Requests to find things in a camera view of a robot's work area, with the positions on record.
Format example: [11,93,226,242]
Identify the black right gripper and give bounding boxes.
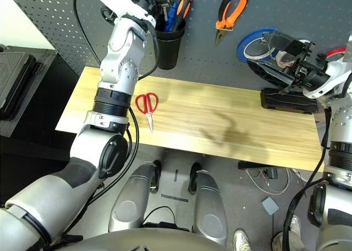
[246,32,331,94]

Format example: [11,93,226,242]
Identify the thin red tape roll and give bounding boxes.
[325,47,348,60]

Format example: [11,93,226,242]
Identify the orange black needle-nose pliers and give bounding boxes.
[214,0,252,47]

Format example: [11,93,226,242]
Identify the red handled scissors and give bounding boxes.
[135,92,160,133]

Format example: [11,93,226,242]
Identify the grey metal pegboard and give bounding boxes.
[5,0,352,98]

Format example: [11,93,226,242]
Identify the blue tape roll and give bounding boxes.
[236,28,279,65]

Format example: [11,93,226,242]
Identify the black plastic box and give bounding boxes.
[260,86,320,115]

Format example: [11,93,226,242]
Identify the black plastic cup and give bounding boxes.
[153,19,186,71]

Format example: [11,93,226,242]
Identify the black floor power adapter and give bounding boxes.
[262,168,279,181]

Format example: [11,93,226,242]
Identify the black side cabinet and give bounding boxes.
[0,44,81,139]

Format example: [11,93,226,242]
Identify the grey square floor pad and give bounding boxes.
[261,197,280,216]

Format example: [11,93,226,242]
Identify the silver right robot leg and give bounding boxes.
[189,162,229,248]

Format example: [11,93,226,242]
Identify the silver robot leg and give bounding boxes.
[108,160,163,233]
[189,162,229,248]

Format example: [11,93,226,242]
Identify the grey bystander shoe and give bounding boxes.
[288,215,302,233]
[233,228,252,251]

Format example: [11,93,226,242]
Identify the black ribbed plastic case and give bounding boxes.
[0,52,38,120]

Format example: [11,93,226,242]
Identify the long black floor tape strip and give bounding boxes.
[161,193,189,203]

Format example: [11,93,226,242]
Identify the olive bystander trouser leg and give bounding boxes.
[272,230,306,251]

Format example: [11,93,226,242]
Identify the silver left robot leg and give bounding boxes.
[108,160,163,233]

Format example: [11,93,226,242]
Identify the grey robot torso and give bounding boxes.
[58,227,224,251]

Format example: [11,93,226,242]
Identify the blue handled screwdriver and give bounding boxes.
[164,1,180,33]

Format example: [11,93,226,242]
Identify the orange black handled screwdriver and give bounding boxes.
[170,0,194,33]

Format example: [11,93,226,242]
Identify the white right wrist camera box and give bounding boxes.
[303,34,352,99]

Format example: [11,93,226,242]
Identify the white floor cables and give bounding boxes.
[245,166,306,195]

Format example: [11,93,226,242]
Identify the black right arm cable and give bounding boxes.
[283,71,352,251]

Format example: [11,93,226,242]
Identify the black floor cable with plug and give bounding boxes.
[142,205,191,233]

